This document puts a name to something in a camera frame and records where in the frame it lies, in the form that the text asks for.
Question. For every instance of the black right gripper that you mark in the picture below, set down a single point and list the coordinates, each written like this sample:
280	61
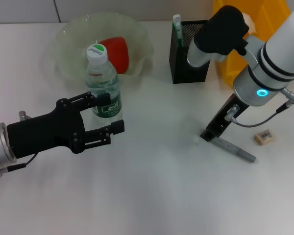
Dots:
225	115

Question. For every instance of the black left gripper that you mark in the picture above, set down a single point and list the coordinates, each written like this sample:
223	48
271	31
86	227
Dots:
44	134

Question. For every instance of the grey marker pen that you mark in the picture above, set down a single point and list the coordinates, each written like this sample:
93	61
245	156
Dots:
235	149

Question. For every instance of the clear green-label water bottle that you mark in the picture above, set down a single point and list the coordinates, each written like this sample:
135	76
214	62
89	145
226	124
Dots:
104	80

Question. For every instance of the beige eraser with barcode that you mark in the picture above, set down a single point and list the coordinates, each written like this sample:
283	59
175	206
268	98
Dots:
265	138

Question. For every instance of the red-orange toy orange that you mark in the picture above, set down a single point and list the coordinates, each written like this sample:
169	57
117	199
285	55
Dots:
118	54

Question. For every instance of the mint green utility knife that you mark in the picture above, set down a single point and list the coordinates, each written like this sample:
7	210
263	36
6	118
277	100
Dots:
178	29

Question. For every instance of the white paper ball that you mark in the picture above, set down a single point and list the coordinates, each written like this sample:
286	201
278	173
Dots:
250	20

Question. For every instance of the white and silver right arm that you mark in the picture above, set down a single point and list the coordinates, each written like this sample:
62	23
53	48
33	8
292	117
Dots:
272	66

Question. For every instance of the white and silver left arm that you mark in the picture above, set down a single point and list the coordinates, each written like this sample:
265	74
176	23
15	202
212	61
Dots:
0	144

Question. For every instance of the black mesh pen holder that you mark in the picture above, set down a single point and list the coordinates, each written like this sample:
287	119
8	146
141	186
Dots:
181	68

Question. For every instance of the pale green glass fruit plate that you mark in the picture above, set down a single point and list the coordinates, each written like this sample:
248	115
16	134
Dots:
71	49

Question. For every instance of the yellow plastic bin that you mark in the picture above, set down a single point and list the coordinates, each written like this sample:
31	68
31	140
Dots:
229	68

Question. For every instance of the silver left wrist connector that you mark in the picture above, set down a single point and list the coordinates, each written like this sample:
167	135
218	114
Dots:
24	116

